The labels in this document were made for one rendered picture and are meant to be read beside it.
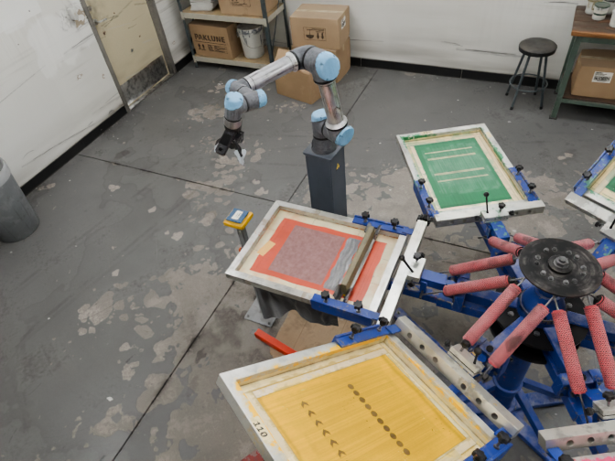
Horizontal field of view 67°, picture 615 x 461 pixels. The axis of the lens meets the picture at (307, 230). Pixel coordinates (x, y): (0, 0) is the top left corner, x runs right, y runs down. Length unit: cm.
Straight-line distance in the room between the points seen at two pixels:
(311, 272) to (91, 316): 205
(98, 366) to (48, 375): 34
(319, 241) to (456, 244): 159
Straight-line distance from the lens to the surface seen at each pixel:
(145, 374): 344
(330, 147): 266
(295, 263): 242
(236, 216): 272
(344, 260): 240
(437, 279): 225
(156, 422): 325
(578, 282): 204
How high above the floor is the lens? 279
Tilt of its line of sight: 45 degrees down
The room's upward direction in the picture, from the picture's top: 8 degrees counter-clockwise
